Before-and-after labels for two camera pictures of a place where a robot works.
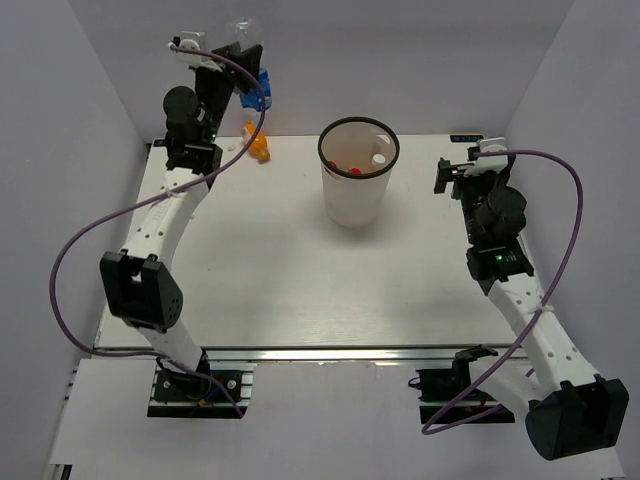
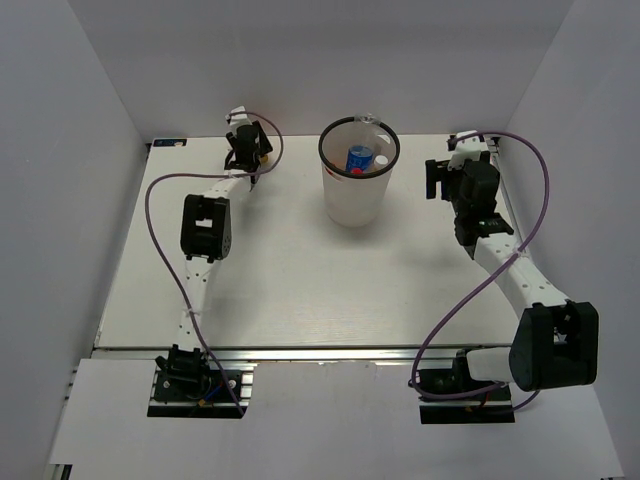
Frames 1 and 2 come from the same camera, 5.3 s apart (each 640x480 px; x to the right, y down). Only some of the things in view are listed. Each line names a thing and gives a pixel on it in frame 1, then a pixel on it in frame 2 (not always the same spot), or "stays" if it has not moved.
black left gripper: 251,59 -> 263,145
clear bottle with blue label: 255,103 -> 365,134
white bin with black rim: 357,155 stays
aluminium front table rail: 334,353 stays
